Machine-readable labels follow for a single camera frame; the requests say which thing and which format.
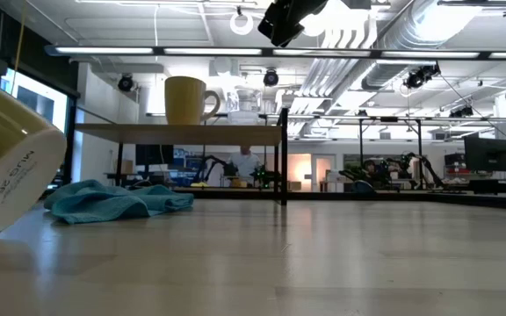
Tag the teal cloth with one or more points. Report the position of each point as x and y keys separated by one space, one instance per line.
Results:
x=117 y=204

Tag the black metal table frame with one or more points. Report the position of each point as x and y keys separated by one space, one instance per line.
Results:
x=455 y=201

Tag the background black robot arm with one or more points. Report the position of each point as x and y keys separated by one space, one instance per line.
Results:
x=218 y=163
x=265 y=175

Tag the round black ceiling camera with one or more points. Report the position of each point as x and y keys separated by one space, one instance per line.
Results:
x=125 y=83
x=271 y=78

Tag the wooden shelf with black legs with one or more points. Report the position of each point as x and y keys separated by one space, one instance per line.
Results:
x=178 y=134

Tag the small black ceiling spotlight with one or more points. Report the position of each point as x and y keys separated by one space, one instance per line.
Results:
x=461 y=112

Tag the black computer monitor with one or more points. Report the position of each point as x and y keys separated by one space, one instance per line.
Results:
x=488 y=154

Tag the person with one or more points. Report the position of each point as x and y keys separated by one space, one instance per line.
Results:
x=245 y=164

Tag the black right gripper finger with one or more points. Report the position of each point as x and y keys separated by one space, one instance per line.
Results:
x=289 y=33
x=271 y=22

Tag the large yellow mug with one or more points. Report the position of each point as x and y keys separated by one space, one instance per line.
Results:
x=11 y=162

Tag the black ceiling spotlight cluster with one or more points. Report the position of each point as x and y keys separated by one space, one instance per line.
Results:
x=420 y=76

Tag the small yellow mug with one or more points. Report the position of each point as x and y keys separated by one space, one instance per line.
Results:
x=185 y=101

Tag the clear plastic jug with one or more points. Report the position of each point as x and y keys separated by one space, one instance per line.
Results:
x=245 y=105

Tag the blue round object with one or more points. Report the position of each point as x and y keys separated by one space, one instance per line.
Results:
x=362 y=187

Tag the red storage box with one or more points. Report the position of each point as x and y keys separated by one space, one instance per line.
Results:
x=458 y=170

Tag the black stand frame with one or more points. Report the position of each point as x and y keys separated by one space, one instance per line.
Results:
x=360 y=153

